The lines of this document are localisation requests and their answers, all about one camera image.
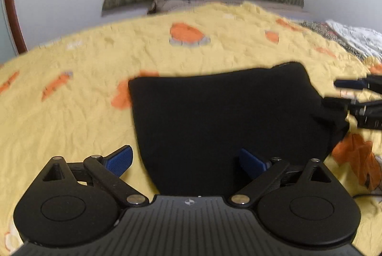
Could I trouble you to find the white printed cloth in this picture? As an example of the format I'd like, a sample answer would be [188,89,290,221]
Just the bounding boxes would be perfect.
[325,19,382,62]

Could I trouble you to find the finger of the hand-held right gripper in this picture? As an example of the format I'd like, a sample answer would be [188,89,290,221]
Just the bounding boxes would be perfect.
[320,96,359,122]
[333,75,382,91]

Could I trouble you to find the black pants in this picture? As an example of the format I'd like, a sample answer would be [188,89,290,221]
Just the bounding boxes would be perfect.
[128,62,350,197]

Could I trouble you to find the zebra striped cloth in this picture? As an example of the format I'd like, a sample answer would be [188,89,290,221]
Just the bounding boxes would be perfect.
[298,20,368,62]

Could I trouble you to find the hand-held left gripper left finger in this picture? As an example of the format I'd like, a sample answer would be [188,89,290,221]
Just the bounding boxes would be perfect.
[42,145,150,208]

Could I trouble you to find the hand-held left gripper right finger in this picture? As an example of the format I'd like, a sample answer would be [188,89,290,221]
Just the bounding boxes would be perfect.
[228,148,332,209]

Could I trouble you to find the yellow printed blanket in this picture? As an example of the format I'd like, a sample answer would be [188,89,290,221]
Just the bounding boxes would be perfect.
[0,2,382,256]

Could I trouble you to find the grey printed pillow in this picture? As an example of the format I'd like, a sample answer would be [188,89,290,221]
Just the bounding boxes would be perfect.
[147,0,314,20]

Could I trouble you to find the brown wooden door frame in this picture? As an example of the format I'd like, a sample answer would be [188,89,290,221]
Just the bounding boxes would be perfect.
[1,0,29,55]

